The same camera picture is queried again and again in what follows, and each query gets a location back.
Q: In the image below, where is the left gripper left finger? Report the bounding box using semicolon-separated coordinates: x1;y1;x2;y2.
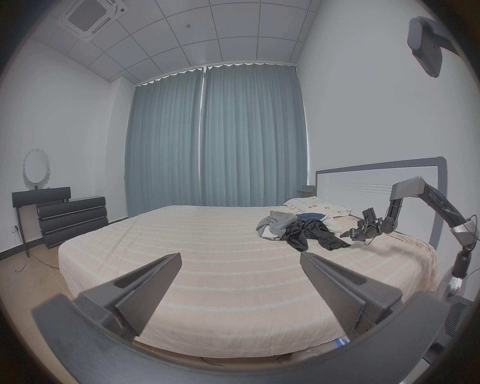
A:
76;252;183;341

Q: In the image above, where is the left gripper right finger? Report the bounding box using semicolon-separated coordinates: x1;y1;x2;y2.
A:
299;251;404;338

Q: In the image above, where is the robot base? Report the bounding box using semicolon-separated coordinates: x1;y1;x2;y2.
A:
292;275;474;370

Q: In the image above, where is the pile of clothes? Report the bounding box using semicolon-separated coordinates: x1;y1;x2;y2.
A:
256;210;351;253

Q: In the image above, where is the white printed pillow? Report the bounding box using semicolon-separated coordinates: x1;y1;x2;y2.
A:
283;196;352;217

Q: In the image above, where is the black chest of drawers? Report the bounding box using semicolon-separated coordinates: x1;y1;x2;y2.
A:
36;196;109;249

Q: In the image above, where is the bed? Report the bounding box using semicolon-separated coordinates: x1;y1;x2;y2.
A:
58;157;448;359

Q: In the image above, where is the blue-green curtain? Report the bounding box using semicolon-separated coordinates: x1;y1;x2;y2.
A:
124;67;205;218
199;62;310;208

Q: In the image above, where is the black dressing table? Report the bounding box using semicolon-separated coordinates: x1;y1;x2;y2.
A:
12;186;72;257

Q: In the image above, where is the round white-framed mirror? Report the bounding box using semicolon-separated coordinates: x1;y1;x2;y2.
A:
23;149;50;188

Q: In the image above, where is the ceiling air conditioner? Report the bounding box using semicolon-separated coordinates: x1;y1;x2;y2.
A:
56;0;128;44

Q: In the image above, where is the black cable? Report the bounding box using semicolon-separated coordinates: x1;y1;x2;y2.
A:
15;253;61;272

